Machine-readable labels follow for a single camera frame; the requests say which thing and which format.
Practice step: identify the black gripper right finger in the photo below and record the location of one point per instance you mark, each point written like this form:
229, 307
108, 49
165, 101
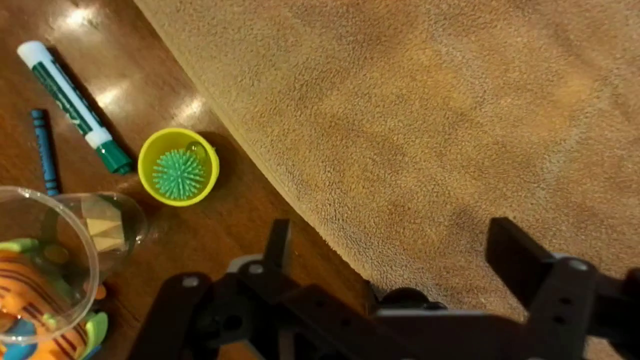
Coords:
572, 307

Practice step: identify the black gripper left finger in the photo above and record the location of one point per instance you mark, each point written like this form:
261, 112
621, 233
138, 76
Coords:
221, 313

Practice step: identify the black clamp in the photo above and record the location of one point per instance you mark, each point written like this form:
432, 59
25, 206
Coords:
402, 299

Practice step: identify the orange toy truck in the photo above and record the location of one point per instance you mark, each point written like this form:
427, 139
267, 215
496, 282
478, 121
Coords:
97, 331

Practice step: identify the small wooden block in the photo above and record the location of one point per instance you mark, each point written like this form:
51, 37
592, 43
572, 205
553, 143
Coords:
104, 230

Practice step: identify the teal spiky ball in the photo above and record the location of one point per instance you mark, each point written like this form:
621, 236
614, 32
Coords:
179, 174

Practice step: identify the small yellow cup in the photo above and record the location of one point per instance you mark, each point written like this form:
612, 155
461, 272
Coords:
148, 174

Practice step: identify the clear plastic cup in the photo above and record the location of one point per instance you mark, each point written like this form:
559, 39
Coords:
21, 213

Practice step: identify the blue crayon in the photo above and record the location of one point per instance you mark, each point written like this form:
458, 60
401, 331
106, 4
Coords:
44, 152

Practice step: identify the large orange towel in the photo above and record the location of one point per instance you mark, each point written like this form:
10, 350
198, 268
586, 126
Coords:
432, 101

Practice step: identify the green white marker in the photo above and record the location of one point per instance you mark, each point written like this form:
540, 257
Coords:
70, 101

